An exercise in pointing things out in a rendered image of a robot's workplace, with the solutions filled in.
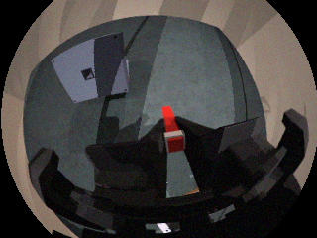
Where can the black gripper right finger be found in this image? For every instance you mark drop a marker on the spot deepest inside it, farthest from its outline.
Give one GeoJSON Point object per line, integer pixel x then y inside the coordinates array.
{"type": "Point", "coordinates": [204, 147]}

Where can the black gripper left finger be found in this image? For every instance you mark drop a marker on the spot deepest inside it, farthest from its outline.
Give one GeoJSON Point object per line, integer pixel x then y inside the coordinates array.
{"type": "Point", "coordinates": [148, 155]}

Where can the red peg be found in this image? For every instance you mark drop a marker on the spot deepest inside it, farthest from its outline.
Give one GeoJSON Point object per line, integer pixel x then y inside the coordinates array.
{"type": "Point", "coordinates": [174, 136]}

